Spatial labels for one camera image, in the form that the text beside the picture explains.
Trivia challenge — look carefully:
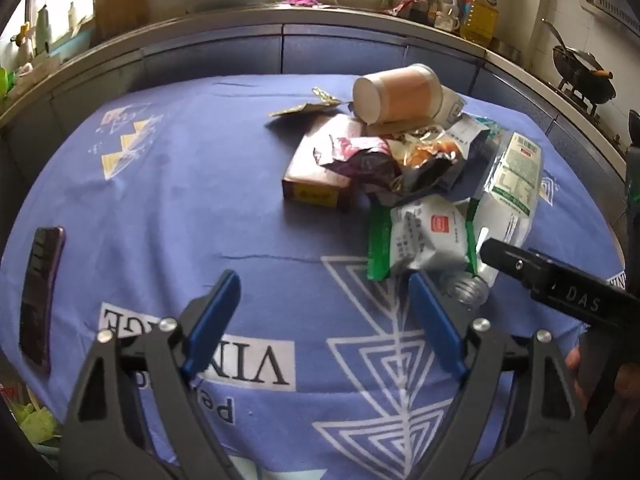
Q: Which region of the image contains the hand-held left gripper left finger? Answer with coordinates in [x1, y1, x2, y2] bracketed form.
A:
[60, 269, 243, 480]

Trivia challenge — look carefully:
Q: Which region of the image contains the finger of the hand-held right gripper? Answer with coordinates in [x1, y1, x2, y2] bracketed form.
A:
[480, 237, 640, 332]

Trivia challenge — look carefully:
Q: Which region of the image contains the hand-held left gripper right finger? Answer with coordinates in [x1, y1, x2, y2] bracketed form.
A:
[400, 271, 594, 480]

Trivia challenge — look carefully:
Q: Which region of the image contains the green and white packet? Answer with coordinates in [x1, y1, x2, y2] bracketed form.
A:
[366, 197, 482, 282]

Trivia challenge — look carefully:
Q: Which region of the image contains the clear bottle with green label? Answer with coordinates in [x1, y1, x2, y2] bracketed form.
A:
[440, 131, 545, 309]

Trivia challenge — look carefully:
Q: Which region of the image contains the yellow foil wrapper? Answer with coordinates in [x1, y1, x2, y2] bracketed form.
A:
[266, 87, 347, 119]

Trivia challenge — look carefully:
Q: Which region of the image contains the person's right hand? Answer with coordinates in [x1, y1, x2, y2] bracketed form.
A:
[565, 344, 589, 407]

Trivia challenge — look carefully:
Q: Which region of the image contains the printed blue tablecloth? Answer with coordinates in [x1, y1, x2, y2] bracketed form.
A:
[0, 74, 632, 480]

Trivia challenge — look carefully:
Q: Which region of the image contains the dark foil wrapper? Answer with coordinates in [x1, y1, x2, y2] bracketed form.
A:
[397, 115, 493, 196]

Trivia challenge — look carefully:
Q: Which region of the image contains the orange snack wrapper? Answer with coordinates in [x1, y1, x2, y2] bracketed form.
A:
[389, 136, 466, 170]

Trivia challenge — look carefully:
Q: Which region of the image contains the brown cardboard box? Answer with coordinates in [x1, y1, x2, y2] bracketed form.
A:
[281, 113, 367, 212]

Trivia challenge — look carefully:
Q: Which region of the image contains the purple snack wrapper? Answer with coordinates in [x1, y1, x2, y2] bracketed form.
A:
[312, 134, 402, 192]

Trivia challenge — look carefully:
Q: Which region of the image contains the dark smartphone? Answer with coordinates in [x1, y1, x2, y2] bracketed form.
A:
[17, 226, 67, 374]

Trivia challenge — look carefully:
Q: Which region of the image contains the gas stove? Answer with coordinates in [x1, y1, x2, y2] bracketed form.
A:
[554, 79, 618, 118]

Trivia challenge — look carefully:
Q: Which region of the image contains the white printed cup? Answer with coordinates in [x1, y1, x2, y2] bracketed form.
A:
[439, 85, 467, 127]

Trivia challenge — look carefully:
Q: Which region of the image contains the black wok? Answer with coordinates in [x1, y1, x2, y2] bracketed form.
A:
[541, 19, 617, 106]

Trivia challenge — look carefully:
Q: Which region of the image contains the green plastic bag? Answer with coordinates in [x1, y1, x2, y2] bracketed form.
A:
[9, 385, 58, 448]

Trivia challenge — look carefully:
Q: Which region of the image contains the brown paper cup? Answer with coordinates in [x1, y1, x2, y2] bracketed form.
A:
[352, 63, 444, 126]

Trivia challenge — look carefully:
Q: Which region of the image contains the yellow cooking oil bottle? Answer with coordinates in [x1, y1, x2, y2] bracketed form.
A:
[459, 0, 501, 44]

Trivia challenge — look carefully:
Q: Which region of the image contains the white plastic jug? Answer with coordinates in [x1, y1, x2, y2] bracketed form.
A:
[434, 0, 462, 32]

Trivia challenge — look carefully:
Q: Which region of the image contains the wooden cutting board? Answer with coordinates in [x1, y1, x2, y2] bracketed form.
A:
[94, 0, 149, 42]

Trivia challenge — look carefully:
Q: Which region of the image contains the white plastic bottle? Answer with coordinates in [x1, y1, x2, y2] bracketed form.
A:
[36, 4, 54, 55]

